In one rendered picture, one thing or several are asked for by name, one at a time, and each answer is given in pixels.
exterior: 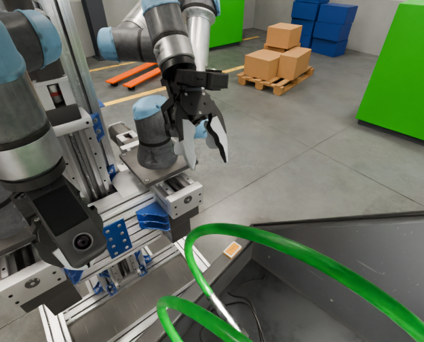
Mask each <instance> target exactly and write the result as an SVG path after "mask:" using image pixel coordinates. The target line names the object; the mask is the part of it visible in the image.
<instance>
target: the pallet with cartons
mask: <svg viewBox="0 0 424 342"><path fill-rule="evenodd" d="M302 27H303V25H297V24H287V23H278V24H274V25H272V26H268V29H267V40H266V43H264V48H263V49H262V50H259V51H256V52H253V53H251V54H247V55H245V62H244V71H243V72H241V73H239V74H237V75H236V76H238V83H239V84H240V85H243V86H244V85H246V84H248V83H250V82H251V81H252V82H255V88H256V89H257V90H263V89H265V88H266V87H268V86H269V87H272V88H273V93H274V94H275V95H278V96H281V95H282V94H283V93H285V92H287V91H288V90H289V89H291V88H293V87H294V86H296V85H297V84H299V83H300V82H302V81H303V80H305V79H306V78H308V77H310V76H311V75H313V72H314V69H313V68H312V66H308V64H309V59H310V55H311V50H312V49H309V48H304V47H300V46H301V43H299V41H300V38H301V31H302ZM301 74H304V75H302V76H301V77H299V75H301ZM244 75H248V76H244ZM282 78H284V80H282V81H280V82H279V83H277V84H274V83H275V82H276V81H279V80H280V79H282ZM263 80H264V81H263ZM288 82H289V84H288V85H286V86H283V85H285V84H287V83H288Z"/></svg>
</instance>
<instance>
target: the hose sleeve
mask: <svg viewBox="0 0 424 342"><path fill-rule="evenodd" d="M206 298H207V300H208V301H209V302H210V304H211V305H212V307H213V308H214V309H215V310H216V312H217V314H218V315H219V316H220V317H221V319H222V320H224V321H225V322H227V323H228V324H230V325H232V326H233V327H234V328H236V329H237V330H238V331H240V332H242V327H241V326H240V325H239V323H238V321H237V320H236V319H235V318H234V317H233V315H232V314H231V312H230V311H229V310H228V309H227V307H226V306H225V304H224V303H223V302H222V300H221V299H220V297H219V296H218V295H217V294H216V292H215V291H213V293H212V294H211V295H210V296H209V297H206Z"/></svg>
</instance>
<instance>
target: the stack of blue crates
mask: <svg viewBox="0 0 424 342"><path fill-rule="evenodd" d="M329 1H330V0H295V1H294V2H293V6H292V14H291V17H292V21H291V24H297V25H303V27H302V31H301V38H300V41H299V43H301V46H300V47H301V48H309V49H312V50H311V51H312V52H315V53H318V54H322V55H325V56H330V57H333V58H334V57H336V56H340V55H343V54H344V53H345V49H346V46H347V42H348V36H349V32H350V30H351V25H352V23H353V21H354V19H355V15H356V12H357V10H358V5H347V4H340V3H328V2H329Z"/></svg>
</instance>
